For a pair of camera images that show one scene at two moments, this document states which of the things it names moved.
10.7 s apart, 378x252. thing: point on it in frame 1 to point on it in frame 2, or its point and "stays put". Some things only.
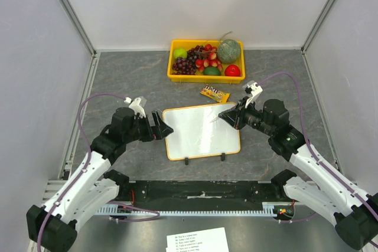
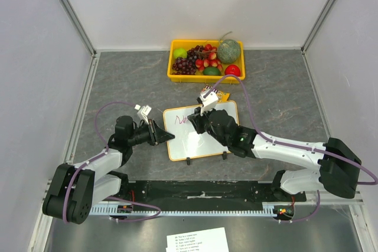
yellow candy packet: [219, 96] stays put
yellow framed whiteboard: [195, 135] stays put
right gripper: [239, 115] to [199, 121]
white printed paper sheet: [211, 240] stays put
